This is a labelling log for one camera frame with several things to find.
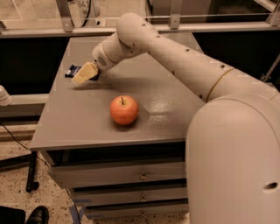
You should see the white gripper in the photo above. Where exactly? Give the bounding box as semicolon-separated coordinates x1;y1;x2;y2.
72;43;112;85

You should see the blue rxbar blueberry wrapper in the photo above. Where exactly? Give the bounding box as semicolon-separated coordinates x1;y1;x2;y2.
65;65;81;78

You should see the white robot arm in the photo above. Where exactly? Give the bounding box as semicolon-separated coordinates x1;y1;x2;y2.
73;13;280;224

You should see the grey metal railing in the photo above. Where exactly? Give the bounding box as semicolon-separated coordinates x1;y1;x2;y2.
0;0;280;38

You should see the red apple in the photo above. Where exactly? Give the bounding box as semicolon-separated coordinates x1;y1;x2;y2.
109;95;138;125

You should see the grey drawer cabinet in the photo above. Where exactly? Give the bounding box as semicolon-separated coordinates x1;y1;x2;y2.
31;37;203;220

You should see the top grey drawer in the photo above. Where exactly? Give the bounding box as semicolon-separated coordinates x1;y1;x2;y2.
48;157;186;188

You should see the grey drawer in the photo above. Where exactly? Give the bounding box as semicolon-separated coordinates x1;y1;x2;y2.
85;199;189;220
48;157;186;188
71;183;187;207

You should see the black metal stand leg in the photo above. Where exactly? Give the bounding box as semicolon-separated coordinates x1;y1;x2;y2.
0;151;39;193

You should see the middle grey drawer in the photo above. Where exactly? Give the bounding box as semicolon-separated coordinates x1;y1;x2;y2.
71;183;187;207

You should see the bottom grey drawer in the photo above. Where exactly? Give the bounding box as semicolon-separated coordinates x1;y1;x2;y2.
85;199;189;220

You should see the black shoe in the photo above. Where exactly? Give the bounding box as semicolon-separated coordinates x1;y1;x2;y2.
25;206;49;224

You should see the black cable on floor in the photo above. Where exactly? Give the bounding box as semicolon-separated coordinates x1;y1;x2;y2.
0;121;49;165

